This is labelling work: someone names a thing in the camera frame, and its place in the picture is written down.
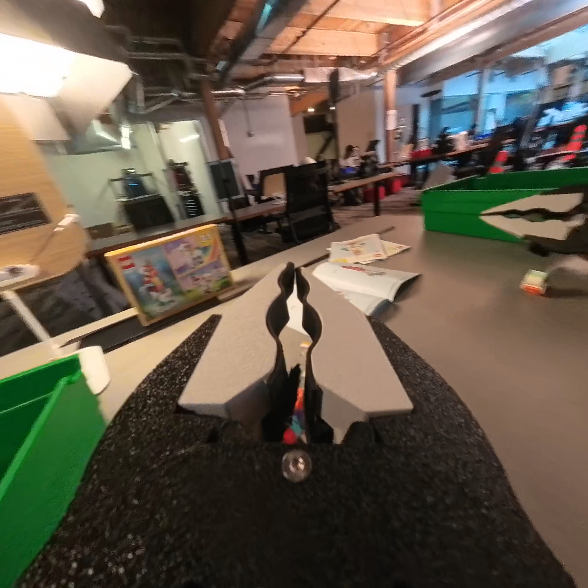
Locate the colourful lego model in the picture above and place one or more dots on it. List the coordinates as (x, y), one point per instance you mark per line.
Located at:
(294, 413)

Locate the long wooden desk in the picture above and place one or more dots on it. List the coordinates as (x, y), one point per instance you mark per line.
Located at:
(358, 183)

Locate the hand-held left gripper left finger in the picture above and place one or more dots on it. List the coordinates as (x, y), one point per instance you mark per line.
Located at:
(229, 363)

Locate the orange lego brick assembly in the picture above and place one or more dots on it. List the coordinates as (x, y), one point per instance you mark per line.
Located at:
(534, 282)

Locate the small white leaflet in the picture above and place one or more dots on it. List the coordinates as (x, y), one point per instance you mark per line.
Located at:
(396, 249)

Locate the bright light panel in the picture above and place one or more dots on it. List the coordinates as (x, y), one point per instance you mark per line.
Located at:
(27, 64)

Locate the yellow lego box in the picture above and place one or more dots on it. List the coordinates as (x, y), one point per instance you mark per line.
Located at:
(170, 271)

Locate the closed unicorn cover instruction booklet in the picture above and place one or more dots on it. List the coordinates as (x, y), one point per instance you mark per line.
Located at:
(356, 250)

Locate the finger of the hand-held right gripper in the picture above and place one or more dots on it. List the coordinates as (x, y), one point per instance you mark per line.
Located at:
(542, 228)
(546, 202)

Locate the green plastic bin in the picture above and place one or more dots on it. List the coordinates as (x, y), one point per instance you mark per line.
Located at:
(450, 211)
(46, 459)

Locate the pale blue instruction booklet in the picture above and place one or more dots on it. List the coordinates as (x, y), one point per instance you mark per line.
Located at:
(367, 280)

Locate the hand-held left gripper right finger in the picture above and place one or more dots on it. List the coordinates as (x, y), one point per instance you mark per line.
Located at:
(363, 367)

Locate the black office chair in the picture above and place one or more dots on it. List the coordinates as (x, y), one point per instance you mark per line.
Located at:
(307, 197)

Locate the orange traffic cone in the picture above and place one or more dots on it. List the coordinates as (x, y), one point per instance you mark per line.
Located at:
(575, 142)
(500, 161)

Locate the red case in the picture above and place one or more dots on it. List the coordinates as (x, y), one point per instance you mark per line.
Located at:
(395, 186)
(373, 194)

